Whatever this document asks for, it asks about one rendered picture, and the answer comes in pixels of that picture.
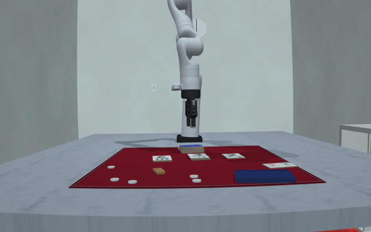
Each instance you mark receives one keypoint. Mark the small tan wooden block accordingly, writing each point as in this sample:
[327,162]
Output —
[158,171]

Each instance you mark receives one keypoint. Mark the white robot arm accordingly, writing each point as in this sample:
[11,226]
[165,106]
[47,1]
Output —
[188,44]

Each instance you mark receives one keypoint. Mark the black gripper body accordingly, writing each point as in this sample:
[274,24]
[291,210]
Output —
[190,94]

